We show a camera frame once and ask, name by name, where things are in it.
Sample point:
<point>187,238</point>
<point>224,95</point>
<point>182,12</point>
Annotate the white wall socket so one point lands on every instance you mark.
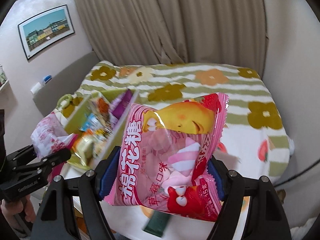
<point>35,88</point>

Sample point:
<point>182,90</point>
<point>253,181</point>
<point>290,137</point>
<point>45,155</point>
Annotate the blue white plastic gadget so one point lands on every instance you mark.
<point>47,79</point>

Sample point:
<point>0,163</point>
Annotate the person's left hand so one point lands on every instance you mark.
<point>11,212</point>

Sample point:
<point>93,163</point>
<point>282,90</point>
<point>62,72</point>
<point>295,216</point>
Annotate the pink marshmallow packet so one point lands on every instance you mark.
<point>160,140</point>

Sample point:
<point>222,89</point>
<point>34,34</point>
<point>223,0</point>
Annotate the beige curtain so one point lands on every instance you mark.
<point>170,20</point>

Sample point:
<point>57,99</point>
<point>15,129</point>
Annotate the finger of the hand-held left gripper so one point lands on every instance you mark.
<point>21,155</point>
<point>56,158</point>

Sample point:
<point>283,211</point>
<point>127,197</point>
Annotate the framed houses picture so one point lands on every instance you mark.
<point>46,30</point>

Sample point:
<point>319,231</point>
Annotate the white fruit print table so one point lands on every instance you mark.
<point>130,217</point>

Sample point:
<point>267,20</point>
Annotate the grey padded headboard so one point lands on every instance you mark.
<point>67,77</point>

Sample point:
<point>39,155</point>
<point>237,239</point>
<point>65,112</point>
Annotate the pile of snack packets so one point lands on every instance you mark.
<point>96,127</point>

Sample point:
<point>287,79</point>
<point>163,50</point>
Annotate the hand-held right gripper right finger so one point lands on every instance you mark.
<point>217,182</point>

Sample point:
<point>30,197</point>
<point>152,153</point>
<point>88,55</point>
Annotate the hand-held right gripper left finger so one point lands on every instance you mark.
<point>107,177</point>

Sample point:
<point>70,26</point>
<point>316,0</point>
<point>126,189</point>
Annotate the pink white snack bag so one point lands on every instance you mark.
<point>46,135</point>

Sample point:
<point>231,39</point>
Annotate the dark green snack packet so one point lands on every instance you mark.
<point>156,223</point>

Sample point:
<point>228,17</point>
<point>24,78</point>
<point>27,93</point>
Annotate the green cardboard box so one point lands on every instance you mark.
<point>75,120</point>

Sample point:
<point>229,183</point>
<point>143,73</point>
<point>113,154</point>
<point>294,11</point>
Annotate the floral striped blanket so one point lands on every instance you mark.
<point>212,92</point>

